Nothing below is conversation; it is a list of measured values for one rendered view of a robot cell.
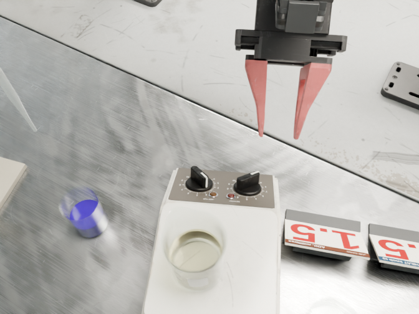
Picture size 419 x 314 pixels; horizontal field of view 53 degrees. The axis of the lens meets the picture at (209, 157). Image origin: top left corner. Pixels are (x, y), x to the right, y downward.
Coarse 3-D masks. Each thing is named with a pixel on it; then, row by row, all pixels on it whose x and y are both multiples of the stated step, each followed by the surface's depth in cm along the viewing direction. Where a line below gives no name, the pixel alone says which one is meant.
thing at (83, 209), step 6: (78, 204) 50; (84, 204) 50; (90, 204) 50; (96, 204) 50; (72, 210) 50; (78, 210) 50; (84, 210) 50; (90, 210) 50; (72, 216) 50; (78, 216) 50; (84, 216) 49
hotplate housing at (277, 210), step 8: (176, 168) 52; (272, 176) 51; (168, 184) 50; (168, 192) 48; (168, 200) 46; (160, 208) 46; (256, 208) 45; (264, 208) 45; (280, 208) 46; (280, 216) 45; (280, 224) 44; (280, 232) 44; (280, 240) 43; (280, 248) 43; (152, 256) 43; (280, 256) 43; (280, 264) 42; (280, 272) 42; (280, 280) 41
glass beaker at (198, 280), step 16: (176, 208) 35; (176, 224) 36; (192, 224) 37; (208, 224) 36; (224, 240) 34; (176, 272) 35; (192, 272) 33; (208, 272) 34; (192, 288) 37; (208, 288) 38
